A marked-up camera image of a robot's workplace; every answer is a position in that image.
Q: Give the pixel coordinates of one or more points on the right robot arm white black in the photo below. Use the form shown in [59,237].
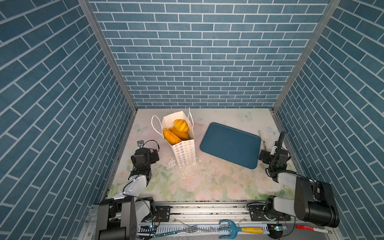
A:
[303,195]

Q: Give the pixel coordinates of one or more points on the metal fork green handle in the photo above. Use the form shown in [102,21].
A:
[187,230]

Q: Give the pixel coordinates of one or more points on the metal tongs white tips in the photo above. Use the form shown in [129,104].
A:
[263,140]

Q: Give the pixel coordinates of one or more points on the sesame oval bread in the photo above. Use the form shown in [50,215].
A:
[170,137]

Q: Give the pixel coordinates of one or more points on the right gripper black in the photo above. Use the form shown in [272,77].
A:
[267,156]

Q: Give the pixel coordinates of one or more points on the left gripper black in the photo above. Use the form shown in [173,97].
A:
[153,158]

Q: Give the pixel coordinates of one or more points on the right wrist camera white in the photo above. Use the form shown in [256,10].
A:
[274,148]

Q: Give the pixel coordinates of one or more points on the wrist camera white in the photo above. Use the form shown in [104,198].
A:
[140,144]
[274,148]

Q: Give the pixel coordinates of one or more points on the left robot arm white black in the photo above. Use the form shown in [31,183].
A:
[118,217]

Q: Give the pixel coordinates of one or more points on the teal rectangular tray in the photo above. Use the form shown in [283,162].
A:
[233,145]

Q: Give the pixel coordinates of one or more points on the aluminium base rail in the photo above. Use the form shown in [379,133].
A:
[205,212]

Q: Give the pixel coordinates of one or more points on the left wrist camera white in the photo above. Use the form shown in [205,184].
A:
[140,144]

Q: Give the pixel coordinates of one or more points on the red white marker pen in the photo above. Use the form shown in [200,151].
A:
[313,229]

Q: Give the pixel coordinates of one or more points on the teal garden fork yellow handle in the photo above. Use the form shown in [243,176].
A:
[233,229]

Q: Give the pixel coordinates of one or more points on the large sugared twisted bun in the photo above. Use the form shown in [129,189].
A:
[184,136]

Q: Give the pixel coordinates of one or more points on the white paper bag with pattern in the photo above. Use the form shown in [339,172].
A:
[185,151]

